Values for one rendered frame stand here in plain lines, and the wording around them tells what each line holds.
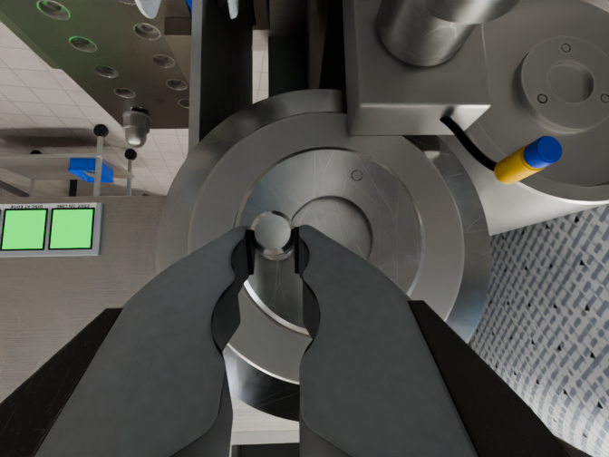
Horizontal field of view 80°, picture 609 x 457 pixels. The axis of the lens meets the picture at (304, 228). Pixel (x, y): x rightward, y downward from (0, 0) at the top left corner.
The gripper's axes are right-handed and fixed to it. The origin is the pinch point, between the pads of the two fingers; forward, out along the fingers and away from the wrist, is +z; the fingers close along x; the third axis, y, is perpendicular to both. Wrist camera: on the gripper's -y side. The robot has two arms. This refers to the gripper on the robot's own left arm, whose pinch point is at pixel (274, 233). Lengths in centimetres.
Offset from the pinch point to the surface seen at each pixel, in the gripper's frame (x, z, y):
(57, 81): -139, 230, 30
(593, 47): 15.3, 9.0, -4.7
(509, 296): 19.7, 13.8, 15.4
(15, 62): -150, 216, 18
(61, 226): -29.3, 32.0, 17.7
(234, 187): -1.8, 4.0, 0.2
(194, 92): -4.0, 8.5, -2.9
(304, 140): 1.2, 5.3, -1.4
